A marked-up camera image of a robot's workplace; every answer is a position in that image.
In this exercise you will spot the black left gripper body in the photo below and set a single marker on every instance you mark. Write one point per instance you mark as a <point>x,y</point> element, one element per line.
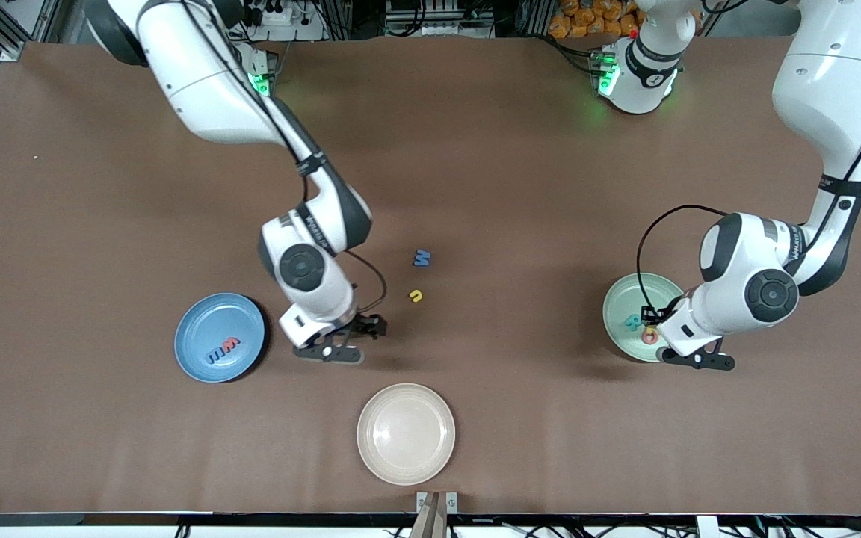
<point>653,319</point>

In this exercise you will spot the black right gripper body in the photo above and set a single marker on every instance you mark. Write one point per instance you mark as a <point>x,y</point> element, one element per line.
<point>362,325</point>

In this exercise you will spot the pink foam letter Q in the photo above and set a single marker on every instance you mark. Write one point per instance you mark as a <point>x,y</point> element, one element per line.
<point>648,338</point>

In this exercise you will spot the teal foam letter R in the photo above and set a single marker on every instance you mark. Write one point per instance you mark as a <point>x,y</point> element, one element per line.
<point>631,323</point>

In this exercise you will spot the yellow foam letter u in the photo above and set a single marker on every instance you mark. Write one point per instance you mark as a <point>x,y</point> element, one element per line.
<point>420,297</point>

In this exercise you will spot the blue foam capital M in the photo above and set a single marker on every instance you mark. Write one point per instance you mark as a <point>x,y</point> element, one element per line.
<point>421,258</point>

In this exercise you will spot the pink foam letter w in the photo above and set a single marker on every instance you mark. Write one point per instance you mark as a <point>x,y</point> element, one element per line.
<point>230,345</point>

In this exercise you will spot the blue foam lowercase m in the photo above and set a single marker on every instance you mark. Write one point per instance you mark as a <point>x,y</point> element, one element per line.
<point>215,356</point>

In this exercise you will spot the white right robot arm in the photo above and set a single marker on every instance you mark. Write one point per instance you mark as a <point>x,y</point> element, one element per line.
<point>206,82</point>

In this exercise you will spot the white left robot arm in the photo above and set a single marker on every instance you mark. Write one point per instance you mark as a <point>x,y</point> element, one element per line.
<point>744,284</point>

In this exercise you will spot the pale green round plate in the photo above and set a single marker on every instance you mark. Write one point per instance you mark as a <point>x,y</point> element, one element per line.
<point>621,299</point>

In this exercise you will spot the beige round plate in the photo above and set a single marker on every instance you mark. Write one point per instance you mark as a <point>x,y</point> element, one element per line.
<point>406,433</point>

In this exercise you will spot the blue round plate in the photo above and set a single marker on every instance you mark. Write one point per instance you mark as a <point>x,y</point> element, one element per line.
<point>210,321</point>

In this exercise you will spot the brown wooden slat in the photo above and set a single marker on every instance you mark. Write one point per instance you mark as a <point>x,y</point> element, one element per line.
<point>430,523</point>

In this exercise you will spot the orange objects pile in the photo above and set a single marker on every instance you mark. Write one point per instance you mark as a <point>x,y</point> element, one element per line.
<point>580,22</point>

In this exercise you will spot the white power strip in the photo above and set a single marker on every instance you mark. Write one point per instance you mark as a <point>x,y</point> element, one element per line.
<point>288,19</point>

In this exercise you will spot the metal equipment rack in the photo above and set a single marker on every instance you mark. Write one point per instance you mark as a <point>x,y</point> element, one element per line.
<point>438,15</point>

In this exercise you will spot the metal table edge bracket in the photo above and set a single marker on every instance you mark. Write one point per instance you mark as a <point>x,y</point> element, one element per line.
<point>451,502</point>

